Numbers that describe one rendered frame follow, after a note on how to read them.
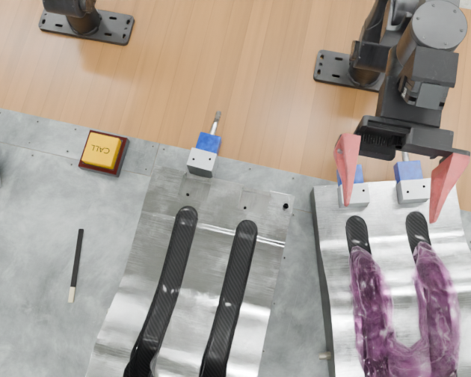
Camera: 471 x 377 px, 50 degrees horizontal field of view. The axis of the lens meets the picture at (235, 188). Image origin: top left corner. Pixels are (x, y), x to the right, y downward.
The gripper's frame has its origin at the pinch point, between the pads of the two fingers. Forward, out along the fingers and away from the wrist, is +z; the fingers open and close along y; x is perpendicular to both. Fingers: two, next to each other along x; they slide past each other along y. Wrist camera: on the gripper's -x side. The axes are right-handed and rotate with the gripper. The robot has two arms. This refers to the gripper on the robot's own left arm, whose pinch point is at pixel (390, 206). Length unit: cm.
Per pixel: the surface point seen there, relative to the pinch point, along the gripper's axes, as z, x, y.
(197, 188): -5.4, 33.8, -27.1
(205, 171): -9.4, 36.1, -26.7
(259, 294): 11.1, 31.6, -12.3
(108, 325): 21.2, 27.6, -35.0
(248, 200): -5.1, 33.8, -17.5
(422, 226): -7.1, 35.0, 14.3
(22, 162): -5, 40, -64
